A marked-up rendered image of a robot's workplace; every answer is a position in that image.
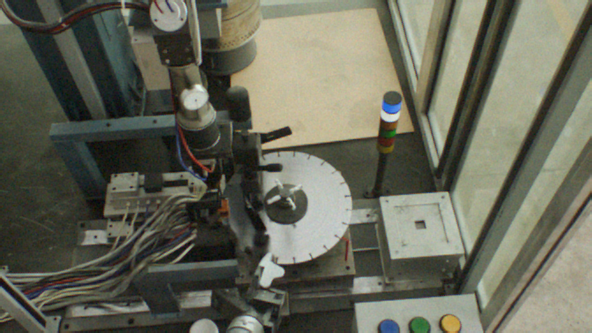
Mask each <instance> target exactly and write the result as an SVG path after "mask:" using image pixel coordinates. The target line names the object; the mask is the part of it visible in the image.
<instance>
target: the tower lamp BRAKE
mask: <svg viewBox="0 0 592 333"><path fill-rule="evenodd" d="M402 99H403V98H402V95H401V94H400V93H399V92H395V91H389V92H386V93H385V94H384V95H383V103H381V108H382V110H384V111H385V112H386V113H389V114H394V113H398V112H399V111H400V108H401V104H402Z"/></svg>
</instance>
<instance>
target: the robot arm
mask: <svg viewBox="0 0 592 333"><path fill-rule="evenodd" d="M270 257H271V253H268V254H267V255H266V256H265V257H264V258H263V259H262V260H261V261H260V263H259V266H258V268H257V270H256V272H255V275H254V279H252V282H251V285H250V287H249V288H248V293H247V295H246V299H245V301H244V302H243V301H241V300H238V299H237V298H235V297H234V296H233V295H232V294H231V293H229V292H226V291H225V289H223V288H222V287H219V288H217V289H213V291H211V307H212V308H213V309H216V310H217V311H218V312H220V313H221V314H222V315H223V316H224V317H225V318H226V319H228V320H230V321H231V322H232V323H231V324H230V326H229V329H227V330H226V333H274V332H275V331H277V330H278V325H280V323H281V322H282V320H283V317H281V316H280V310H281V307H282V306H283V304H284V302H285V294H286V292H281V291H278V289H274V288H270V290H269V291H267V289H263V288H262V289H258V288H259V287H260V286H262V287H268V286H270V284H271V281H272V279H274V278H277V277H282V276H283V275H284V269H283V268H281V267H278V266H277V265H275V263H272V262H270ZM279 321H280V322H279Z"/></svg>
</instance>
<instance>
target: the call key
mask: <svg viewBox="0 0 592 333"><path fill-rule="evenodd" d="M441 327H442V329H443V330H444V331H446V332H447V333H456V331H458V330H459V329H460V321H459V320H458V319H456V318H455V317H454V316H452V315H448V316H446V317H444V318H443V319H442V321H441Z"/></svg>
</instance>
